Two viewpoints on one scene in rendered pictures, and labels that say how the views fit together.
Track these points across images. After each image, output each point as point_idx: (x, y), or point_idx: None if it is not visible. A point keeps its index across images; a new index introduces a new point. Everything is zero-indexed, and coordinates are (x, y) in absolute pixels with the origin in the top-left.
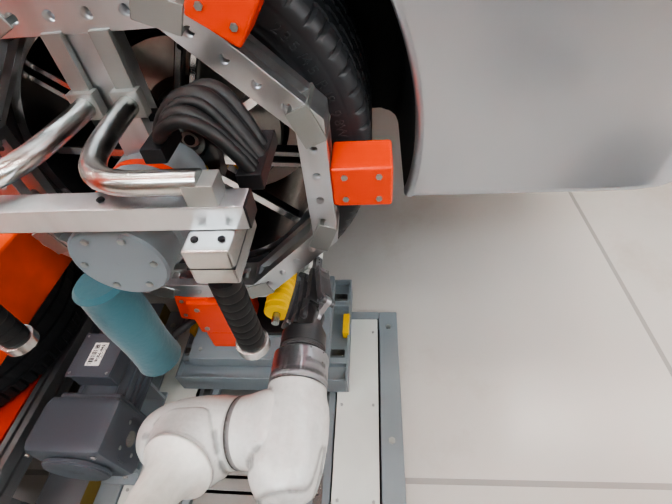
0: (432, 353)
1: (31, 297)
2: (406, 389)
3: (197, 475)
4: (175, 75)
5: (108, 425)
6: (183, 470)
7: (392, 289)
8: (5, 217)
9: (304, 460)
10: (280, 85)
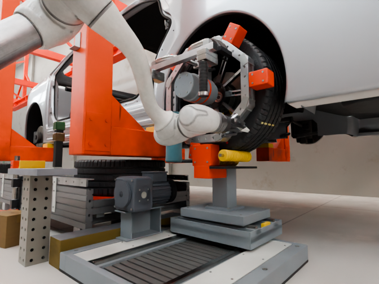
0: (329, 276)
1: (150, 150)
2: (296, 279)
3: (167, 115)
4: (219, 70)
5: (142, 177)
6: (165, 111)
7: (316, 253)
8: (170, 59)
9: (198, 105)
10: (238, 49)
